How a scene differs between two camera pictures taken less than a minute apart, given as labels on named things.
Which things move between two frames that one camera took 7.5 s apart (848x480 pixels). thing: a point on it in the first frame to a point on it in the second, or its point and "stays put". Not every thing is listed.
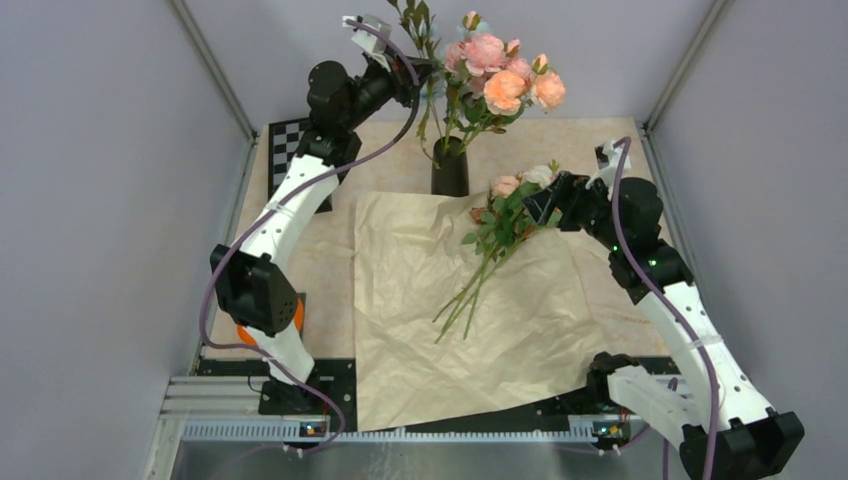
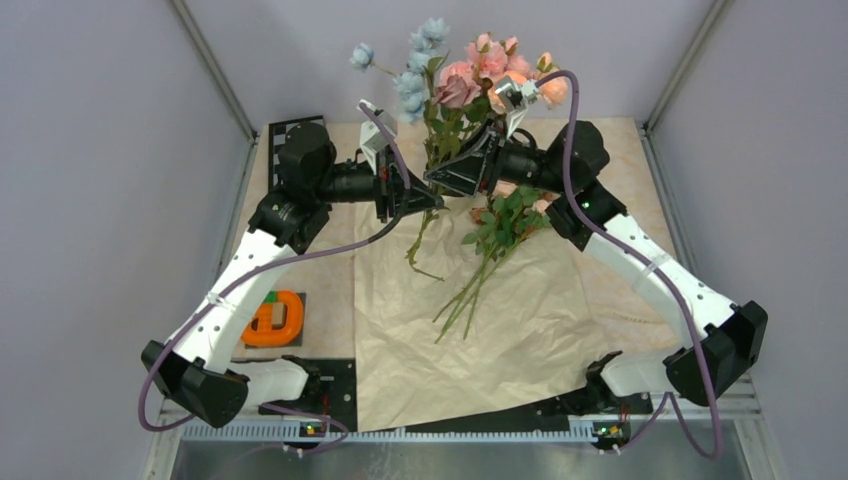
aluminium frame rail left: (210, 61) stays put
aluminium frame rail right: (716, 12) stays put
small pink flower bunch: (500, 225) stays put
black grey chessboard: (283, 143) stays put
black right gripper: (565, 193) to (476, 166)
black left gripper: (396, 71) to (390, 181)
